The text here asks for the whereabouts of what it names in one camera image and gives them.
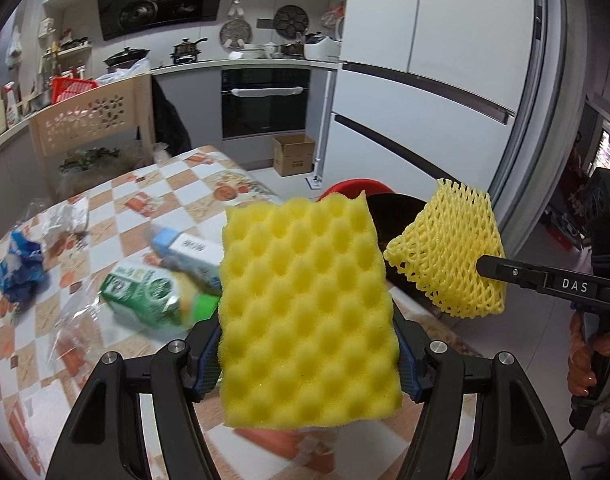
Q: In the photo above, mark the yellow foam sponge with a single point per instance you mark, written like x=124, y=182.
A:
x=305, y=310

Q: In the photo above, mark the white rice cooker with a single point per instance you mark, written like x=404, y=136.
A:
x=320, y=47

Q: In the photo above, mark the white enamel pot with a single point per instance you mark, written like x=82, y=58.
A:
x=272, y=50

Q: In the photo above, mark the black range hood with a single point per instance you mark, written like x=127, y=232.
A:
x=160, y=5

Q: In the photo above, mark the red plastic basket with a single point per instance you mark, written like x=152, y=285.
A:
x=70, y=90

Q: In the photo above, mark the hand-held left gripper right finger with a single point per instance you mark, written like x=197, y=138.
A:
x=410, y=375

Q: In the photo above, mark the beige plastic chair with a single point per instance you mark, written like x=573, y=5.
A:
x=85, y=120

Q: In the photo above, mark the white and blue box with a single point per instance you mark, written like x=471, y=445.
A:
x=190, y=255

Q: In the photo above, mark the person's right hand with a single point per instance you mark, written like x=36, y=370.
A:
x=580, y=360

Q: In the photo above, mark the white hanging plastic bag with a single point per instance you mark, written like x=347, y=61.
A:
x=14, y=50

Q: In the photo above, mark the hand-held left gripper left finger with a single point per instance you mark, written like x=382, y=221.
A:
x=207, y=375

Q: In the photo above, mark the black wok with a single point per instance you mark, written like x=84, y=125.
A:
x=127, y=56

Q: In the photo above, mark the white refrigerator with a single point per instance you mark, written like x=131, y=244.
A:
x=435, y=35

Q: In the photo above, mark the brown cooking pot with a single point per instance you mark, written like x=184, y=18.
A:
x=292, y=50

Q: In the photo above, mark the dark round trivet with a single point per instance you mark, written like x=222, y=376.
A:
x=291, y=22

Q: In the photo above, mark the red plastic basin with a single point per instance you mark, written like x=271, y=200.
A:
x=345, y=190

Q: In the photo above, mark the clear plastic wrapper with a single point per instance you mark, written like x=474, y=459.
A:
x=80, y=320

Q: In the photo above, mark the green label plastic bottle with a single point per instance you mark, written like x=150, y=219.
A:
x=145, y=295

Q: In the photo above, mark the white spray bottle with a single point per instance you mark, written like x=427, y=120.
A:
x=11, y=110

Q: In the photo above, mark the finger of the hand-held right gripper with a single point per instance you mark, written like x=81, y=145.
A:
x=525, y=275

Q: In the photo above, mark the yellow foam fruit net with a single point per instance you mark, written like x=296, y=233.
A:
x=450, y=245

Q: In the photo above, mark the black trash bin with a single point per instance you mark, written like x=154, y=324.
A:
x=392, y=225

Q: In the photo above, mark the black built-in oven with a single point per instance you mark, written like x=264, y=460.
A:
x=265, y=115

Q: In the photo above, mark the black cloth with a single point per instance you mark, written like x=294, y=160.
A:
x=170, y=120

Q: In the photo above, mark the black cooking pot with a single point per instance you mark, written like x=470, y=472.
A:
x=187, y=50

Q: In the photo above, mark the blue plastic bag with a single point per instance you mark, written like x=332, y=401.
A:
x=20, y=265

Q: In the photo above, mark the grey round trivet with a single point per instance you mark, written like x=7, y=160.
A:
x=235, y=34

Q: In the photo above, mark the cardboard box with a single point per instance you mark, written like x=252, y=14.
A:
x=292, y=157

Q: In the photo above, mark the checkered printed tablecloth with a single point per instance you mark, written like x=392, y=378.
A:
x=195, y=175

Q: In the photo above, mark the green leafy vegetables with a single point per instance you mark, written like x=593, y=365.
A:
x=90, y=157

